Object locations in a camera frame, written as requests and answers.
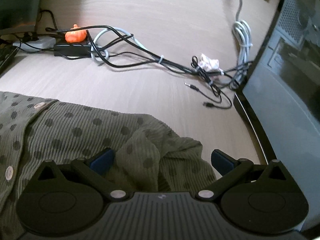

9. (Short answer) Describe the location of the olive polka dot sweater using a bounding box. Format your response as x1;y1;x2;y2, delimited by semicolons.
1;92;216;239

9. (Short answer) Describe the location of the black computer tower case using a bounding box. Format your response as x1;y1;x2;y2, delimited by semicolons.
235;0;319;234

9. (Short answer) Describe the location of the crumpled white paper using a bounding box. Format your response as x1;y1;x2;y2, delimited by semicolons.
198;54;221;72

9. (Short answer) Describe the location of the black power adapter brick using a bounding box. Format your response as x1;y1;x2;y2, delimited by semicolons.
53;42;91;57

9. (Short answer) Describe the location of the black keyboard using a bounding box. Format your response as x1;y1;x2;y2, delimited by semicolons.
0;45;19;74

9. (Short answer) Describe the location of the grey power strip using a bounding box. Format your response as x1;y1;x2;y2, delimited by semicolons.
13;36;56;53

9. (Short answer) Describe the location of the orange pumpkin figurine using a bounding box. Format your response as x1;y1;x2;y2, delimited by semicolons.
65;24;87;43

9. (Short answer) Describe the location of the black computer monitor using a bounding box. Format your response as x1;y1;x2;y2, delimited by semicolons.
0;0;40;35

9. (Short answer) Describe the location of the light grey looped cable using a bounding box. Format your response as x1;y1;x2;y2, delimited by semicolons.
89;27;148;63

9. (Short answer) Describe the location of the white coiled cable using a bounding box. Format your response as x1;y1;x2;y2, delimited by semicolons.
231;0;253;67

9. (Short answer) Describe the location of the black cable bundle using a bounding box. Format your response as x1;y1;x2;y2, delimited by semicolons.
15;9;253;110

